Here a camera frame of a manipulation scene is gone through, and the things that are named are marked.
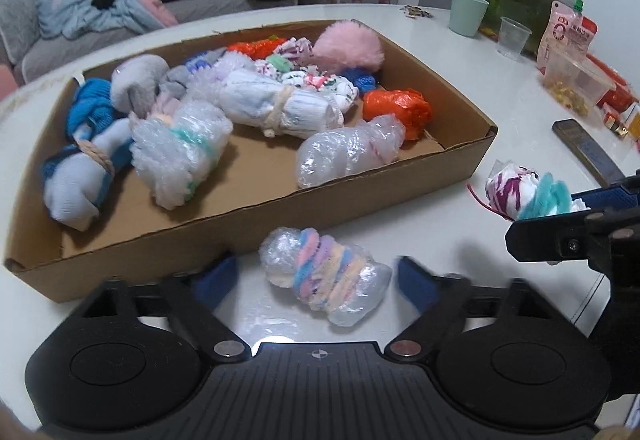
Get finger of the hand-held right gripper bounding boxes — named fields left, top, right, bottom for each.
left=571, top=175, right=640, bottom=214
left=505, top=212, right=602, bottom=264

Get bubble wrap bundle green band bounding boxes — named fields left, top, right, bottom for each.
left=129, top=101, right=235, bottom=212

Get white sock bundle pink tie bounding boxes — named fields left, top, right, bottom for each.
left=110, top=55, right=171, bottom=118

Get clear snack container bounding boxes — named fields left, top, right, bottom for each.
left=542, top=42, right=616, bottom=118

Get mint green cup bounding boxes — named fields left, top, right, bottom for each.
left=447, top=0, right=490, bottom=38

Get clear plastic bag bundle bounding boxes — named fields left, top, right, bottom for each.
left=296, top=114, right=407, bottom=189

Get patterned bag bundle green band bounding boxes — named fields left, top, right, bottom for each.
left=265, top=37, right=316, bottom=76

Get pink snack packet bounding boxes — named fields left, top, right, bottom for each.
left=537, top=0, right=598, bottom=71

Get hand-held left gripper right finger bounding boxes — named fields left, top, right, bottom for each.
left=385, top=256, right=557, bottom=363

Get purple patterned bundle teal scrunchie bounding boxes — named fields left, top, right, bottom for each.
left=485, top=160, right=586, bottom=222

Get shallow cardboard box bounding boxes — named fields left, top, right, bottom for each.
left=2, top=17, right=498, bottom=303

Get plastic bundle pastel scrunchie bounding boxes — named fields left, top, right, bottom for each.
left=259, top=226, right=393, bottom=328

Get small red gold boxes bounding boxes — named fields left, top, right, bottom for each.
left=602, top=102, right=640, bottom=141

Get pink pompom blue sock bundle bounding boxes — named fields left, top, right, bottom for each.
left=312, top=19, right=386, bottom=93

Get light blue sock bundle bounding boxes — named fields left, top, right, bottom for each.
left=41, top=117, right=136, bottom=231

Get bright blue sock bundle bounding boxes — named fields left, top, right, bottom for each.
left=67, top=79, right=118, bottom=141

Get grey quilted sofa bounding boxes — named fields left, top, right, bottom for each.
left=0, top=0, right=351, bottom=86

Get small bubble wrap bundle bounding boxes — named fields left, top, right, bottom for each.
left=190, top=55, right=261, bottom=101

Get white sock bundle beige tie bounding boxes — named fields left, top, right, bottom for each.
left=220, top=70, right=346, bottom=138

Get plain orange bag bundle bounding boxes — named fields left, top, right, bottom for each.
left=362, top=89, right=433, bottom=141

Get clear plastic cup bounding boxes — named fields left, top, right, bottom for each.
left=496, top=16, right=533, bottom=61

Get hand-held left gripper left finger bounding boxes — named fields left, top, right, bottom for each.
left=80, top=254, right=252, bottom=363

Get floral white bag bundle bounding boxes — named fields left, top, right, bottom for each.
left=280, top=70, right=361, bottom=113

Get mauve sock bundle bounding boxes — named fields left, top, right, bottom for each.
left=150, top=90, right=193, bottom=121

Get red packet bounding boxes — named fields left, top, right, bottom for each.
left=587, top=52, right=640, bottom=111

